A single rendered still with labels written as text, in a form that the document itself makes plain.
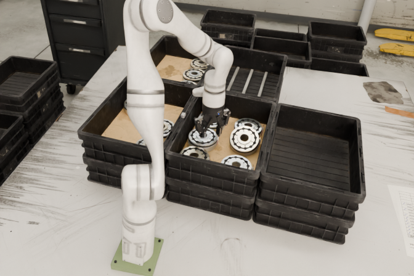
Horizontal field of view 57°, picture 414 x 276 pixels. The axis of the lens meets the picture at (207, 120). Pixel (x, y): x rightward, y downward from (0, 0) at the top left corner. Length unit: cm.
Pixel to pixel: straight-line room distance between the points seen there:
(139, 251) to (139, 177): 26
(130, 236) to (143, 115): 35
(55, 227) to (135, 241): 33
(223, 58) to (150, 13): 32
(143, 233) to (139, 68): 44
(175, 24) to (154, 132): 27
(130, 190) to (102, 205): 42
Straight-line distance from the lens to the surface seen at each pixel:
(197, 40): 105
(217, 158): 132
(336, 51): 296
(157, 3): 92
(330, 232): 129
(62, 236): 131
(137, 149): 121
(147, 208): 104
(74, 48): 293
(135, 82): 92
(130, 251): 115
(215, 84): 120
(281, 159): 135
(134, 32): 96
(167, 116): 149
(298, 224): 128
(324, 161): 139
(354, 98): 203
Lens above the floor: 172
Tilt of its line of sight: 37 degrees down
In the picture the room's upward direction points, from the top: 3 degrees clockwise
